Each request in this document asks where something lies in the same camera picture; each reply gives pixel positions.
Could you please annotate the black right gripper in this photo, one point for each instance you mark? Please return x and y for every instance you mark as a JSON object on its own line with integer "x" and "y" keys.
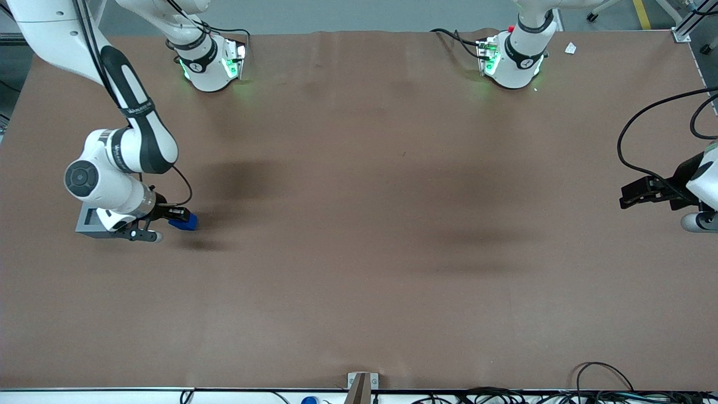
{"x": 161, "y": 210}

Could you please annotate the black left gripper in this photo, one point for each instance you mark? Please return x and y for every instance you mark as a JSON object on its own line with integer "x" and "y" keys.
{"x": 677, "y": 183}

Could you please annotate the blue plastic part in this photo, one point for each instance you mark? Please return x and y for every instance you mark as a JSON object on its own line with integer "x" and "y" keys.
{"x": 189, "y": 225}

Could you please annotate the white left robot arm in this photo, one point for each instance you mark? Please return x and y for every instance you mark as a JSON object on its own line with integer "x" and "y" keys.
{"x": 516, "y": 62}

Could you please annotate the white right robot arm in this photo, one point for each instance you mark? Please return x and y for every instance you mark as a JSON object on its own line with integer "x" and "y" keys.
{"x": 106, "y": 191}

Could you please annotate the gray cube base with recess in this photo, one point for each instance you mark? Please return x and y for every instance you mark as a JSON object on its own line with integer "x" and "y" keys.
{"x": 87, "y": 221}

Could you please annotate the white paper scrap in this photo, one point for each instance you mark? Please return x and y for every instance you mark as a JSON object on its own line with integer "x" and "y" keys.
{"x": 570, "y": 48}

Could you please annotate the small black block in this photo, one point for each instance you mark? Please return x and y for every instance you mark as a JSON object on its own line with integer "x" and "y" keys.
{"x": 707, "y": 49}

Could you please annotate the brown paper table cover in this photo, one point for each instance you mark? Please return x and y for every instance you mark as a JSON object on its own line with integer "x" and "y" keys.
{"x": 359, "y": 168}

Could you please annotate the white chair leg with caster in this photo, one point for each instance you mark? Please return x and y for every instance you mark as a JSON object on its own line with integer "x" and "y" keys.
{"x": 592, "y": 17}

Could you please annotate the blue round cap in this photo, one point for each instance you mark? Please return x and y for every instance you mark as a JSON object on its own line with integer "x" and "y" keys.
{"x": 309, "y": 400}

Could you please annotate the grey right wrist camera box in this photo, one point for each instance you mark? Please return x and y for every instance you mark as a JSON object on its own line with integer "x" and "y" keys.
{"x": 143, "y": 235}

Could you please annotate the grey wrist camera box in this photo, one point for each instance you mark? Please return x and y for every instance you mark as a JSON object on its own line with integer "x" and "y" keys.
{"x": 695, "y": 222}
{"x": 143, "y": 235}

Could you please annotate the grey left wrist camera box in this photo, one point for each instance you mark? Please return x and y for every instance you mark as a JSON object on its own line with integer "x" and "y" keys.
{"x": 695, "y": 222}

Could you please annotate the aluminium frame profile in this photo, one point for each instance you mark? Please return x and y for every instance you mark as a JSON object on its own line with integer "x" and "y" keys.
{"x": 685, "y": 31}
{"x": 11, "y": 39}

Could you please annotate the metal bracket with brown post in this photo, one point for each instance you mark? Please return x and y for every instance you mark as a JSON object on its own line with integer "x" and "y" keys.
{"x": 363, "y": 387}

